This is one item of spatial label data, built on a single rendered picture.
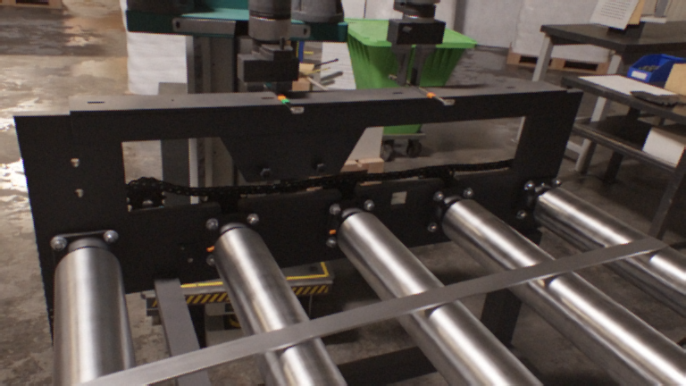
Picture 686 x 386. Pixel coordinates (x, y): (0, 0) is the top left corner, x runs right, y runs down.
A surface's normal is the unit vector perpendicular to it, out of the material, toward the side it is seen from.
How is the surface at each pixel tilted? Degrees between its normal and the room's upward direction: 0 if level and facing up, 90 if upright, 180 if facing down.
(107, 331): 20
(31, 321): 0
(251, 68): 90
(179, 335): 0
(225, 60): 90
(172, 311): 0
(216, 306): 90
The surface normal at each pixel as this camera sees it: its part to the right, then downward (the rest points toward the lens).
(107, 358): 0.39, -0.87
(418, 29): 0.39, 0.44
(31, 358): 0.08, -0.89
